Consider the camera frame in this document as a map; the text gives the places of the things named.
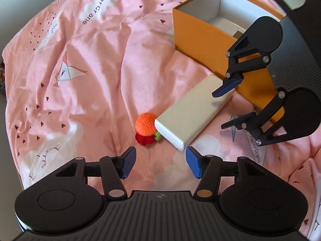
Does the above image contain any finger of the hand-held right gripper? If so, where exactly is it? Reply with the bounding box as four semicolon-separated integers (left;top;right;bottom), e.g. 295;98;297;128
212;29;272;98
221;88;289;146

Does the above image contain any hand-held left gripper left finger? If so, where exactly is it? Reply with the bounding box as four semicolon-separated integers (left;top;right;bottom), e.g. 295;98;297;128
54;147;137;201

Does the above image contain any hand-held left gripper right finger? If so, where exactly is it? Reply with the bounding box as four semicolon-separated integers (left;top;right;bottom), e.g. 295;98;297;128
186;146;276;203

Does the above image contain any orange crochet toy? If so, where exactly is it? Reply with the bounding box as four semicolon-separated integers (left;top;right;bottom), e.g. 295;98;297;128
135;113;161;146

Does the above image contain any long cream box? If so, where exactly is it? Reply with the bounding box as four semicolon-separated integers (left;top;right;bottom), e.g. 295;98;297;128
154;75;236;151

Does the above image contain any orange cardboard box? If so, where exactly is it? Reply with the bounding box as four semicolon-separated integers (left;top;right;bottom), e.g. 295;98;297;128
173;0;289;125

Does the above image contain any pink printed quilt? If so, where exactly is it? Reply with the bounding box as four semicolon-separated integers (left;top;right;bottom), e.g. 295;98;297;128
0;0;321;241

